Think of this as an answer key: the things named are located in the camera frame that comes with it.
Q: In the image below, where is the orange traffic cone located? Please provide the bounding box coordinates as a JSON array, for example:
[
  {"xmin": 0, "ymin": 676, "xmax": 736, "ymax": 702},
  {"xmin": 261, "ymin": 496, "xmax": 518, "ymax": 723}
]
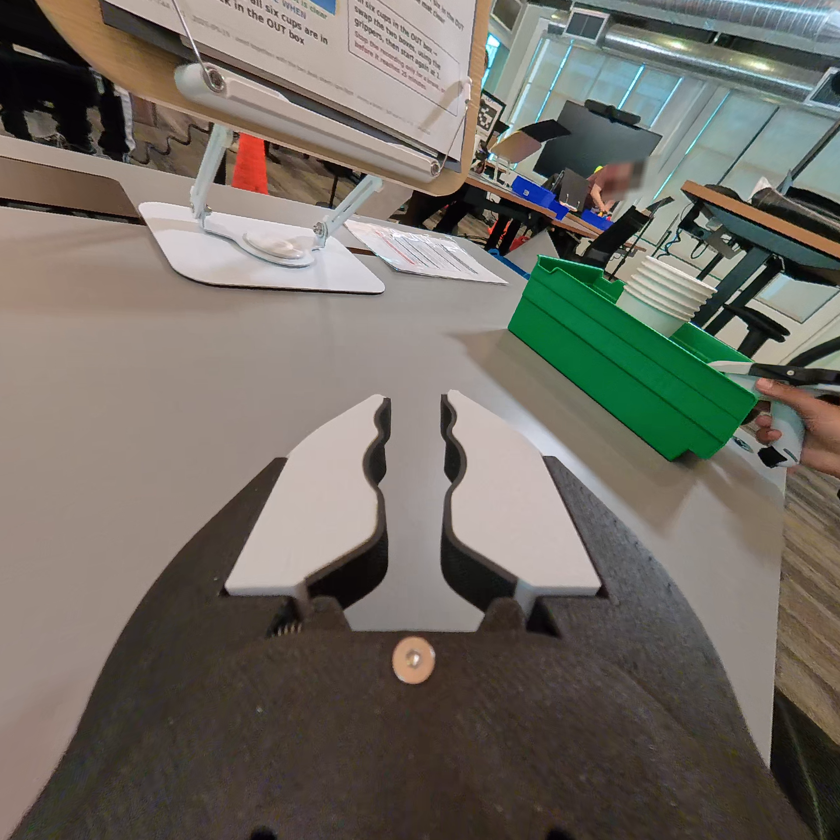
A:
[{"xmin": 233, "ymin": 131, "xmax": 270, "ymax": 194}]

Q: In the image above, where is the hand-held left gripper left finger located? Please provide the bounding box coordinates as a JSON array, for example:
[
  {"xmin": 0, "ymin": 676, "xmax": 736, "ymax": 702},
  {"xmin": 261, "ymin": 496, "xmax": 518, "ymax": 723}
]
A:
[{"xmin": 224, "ymin": 394, "xmax": 392, "ymax": 618}]

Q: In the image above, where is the height adjustable wooden desk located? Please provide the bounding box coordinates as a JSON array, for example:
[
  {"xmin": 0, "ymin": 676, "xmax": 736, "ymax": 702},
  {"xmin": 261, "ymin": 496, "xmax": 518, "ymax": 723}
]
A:
[{"xmin": 681, "ymin": 180, "xmax": 840, "ymax": 336}]

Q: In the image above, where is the person's right hand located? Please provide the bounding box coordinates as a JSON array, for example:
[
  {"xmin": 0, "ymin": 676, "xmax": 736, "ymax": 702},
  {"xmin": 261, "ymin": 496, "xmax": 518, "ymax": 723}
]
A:
[{"xmin": 753, "ymin": 378, "xmax": 840, "ymax": 479}]

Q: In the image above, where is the green plastic bin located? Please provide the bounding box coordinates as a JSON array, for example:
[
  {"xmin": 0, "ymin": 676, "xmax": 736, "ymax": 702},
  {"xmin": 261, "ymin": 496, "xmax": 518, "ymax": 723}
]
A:
[{"xmin": 507, "ymin": 255, "xmax": 761, "ymax": 462}]

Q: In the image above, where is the black monitor screen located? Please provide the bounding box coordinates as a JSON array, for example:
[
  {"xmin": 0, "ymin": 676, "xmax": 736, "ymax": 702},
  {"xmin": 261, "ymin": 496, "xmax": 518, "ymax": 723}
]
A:
[{"xmin": 535, "ymin": 100, "xmax": 664, "ymax": 191}]

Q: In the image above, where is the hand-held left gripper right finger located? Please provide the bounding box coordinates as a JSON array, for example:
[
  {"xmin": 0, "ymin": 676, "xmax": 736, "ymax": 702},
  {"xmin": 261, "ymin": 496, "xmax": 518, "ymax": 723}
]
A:
[{"xmin": 440, "ymin": 390, "xmax": 605, "ymax": 623}]

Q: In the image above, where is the stack of nested paper cups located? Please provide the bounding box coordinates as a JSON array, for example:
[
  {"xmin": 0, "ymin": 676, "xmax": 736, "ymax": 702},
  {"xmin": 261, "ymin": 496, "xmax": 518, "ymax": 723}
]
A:
[{"xmin": 616, "ymin": 255, "xmax": 718, "ymax": 339}]

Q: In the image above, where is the grey desk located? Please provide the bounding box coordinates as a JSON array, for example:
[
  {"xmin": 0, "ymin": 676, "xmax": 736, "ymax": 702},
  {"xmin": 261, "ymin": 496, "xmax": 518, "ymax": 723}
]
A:
[{"xmin": 0, "ymin": 134, "xmax": 787, "ymax": 840}]

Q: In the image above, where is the printed instruction sheet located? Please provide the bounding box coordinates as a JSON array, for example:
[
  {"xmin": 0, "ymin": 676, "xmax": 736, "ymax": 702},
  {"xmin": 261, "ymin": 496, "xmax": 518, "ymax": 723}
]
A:
[{"xmin": 105, "ymin": 0, "xmax": 479, "ymax": 161}]

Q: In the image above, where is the wooden table with bins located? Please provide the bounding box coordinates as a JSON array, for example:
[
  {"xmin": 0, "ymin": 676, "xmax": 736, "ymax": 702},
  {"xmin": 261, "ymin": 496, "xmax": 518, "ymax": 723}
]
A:
[{"xmin": 466, "ymin": 174, "xmax": 651, "ymax": 253}]

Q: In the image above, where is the laminated paper card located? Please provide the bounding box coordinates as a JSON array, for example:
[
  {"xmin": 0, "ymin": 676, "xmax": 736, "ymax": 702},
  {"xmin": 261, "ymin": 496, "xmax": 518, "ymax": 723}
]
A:
[{"xmin": 344, "ymin": 220, "xmax": 509, "ymax": 285}]

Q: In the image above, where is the plain wooden board stand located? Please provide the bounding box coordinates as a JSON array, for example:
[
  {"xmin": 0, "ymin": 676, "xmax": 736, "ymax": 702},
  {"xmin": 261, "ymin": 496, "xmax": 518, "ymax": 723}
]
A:
[{"xmin": 489, "ymin": 120, "xmax": 572, "ymax": 165}]

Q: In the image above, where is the black bag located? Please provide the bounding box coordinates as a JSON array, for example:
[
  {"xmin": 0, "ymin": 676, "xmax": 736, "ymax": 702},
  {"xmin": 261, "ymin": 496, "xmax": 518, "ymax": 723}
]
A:
[{"xmin": 751, "ymin": 187, "xmax": 840, "ymax": 227}]

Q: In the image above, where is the person's torso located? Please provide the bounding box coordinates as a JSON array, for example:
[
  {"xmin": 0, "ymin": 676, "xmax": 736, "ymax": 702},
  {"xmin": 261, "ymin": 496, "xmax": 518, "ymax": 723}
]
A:
[{"xmin": 771, "ymin": 689, "xmax": 840, "ymax": 840}]

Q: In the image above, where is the silver ventilation duct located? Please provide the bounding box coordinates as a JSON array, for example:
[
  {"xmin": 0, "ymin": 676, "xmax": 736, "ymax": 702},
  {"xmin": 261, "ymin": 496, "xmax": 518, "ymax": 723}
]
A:
[{"xmin": 571, "ymin": 0, "xmax": 840, "ymax": 99}]

